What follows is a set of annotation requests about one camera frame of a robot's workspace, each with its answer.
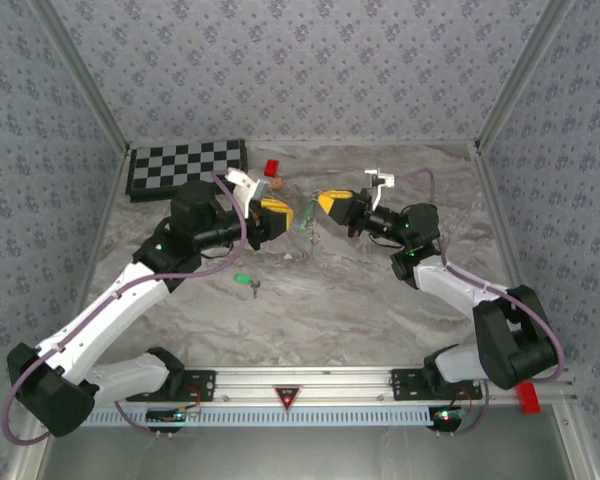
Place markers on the left circuit board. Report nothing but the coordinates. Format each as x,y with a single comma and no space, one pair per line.
165,416

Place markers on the aluminium left corner post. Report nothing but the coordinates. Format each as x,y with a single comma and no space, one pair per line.
84,75

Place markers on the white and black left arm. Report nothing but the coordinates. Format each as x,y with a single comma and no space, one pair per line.
110,305

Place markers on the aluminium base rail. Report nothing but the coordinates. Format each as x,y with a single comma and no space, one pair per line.
300,377

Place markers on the aluminium right corner post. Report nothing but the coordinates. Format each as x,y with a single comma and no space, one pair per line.
517,75

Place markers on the red triangle warning label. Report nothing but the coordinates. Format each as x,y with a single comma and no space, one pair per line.
286,396

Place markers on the aluminium right table edge rail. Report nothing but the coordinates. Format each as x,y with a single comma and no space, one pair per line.
498,225

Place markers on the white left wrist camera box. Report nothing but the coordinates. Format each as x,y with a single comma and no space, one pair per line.
242,192

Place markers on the right circuit board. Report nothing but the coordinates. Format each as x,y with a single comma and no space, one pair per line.
445,416

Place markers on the circuit board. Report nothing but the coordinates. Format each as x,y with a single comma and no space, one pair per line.
445,416
165,416

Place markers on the aluminium corner post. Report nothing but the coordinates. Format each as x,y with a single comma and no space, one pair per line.
84,75
517,75

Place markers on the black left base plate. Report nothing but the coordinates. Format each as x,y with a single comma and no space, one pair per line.
202,385

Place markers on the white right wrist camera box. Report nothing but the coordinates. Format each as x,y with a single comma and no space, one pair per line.
382,179

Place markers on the grey metal front shelf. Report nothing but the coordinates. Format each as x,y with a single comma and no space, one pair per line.
300,455

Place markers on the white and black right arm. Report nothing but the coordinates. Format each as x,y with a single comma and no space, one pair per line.
510,340

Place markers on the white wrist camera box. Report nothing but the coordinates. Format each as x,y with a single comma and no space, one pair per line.
382,179
242,192

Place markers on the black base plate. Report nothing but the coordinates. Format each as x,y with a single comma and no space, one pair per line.
405,385
202,385

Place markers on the red toy block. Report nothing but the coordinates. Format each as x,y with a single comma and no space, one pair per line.
271,168

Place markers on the orange toy block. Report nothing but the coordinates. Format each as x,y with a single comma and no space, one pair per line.
278,184

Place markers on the aluminium table edge rail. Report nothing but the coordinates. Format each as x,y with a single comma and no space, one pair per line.
498,225
102,225

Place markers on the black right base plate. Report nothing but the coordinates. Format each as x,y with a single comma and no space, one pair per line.
405,385

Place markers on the aluminium left table edge rail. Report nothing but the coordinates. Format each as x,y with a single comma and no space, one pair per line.
102,225

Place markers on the black and grey chessboard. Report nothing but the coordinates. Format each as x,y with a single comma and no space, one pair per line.
180,162

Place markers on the red clamp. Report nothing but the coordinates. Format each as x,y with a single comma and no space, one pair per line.
528,398

